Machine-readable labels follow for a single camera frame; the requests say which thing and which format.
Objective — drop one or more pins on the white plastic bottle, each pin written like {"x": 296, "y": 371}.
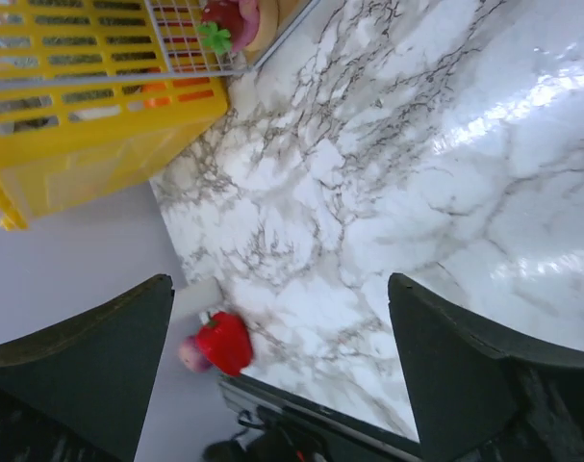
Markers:
{"x": 196, "y": 298}

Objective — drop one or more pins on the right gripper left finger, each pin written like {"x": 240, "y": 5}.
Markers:
{"x": 79, "y": 390}

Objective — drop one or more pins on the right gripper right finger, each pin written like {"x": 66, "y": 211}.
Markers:
{"x": 477, "y": 387}

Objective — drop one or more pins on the yellow plastic basket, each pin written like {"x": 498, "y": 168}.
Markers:
{"x": 65, "y": 146}

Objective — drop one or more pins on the white wire wooden shelf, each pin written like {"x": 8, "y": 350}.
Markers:
{"x": 79, "y": 43}

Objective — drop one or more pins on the red bell pepper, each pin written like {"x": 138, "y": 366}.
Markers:
{"x": 225, "y": 342}

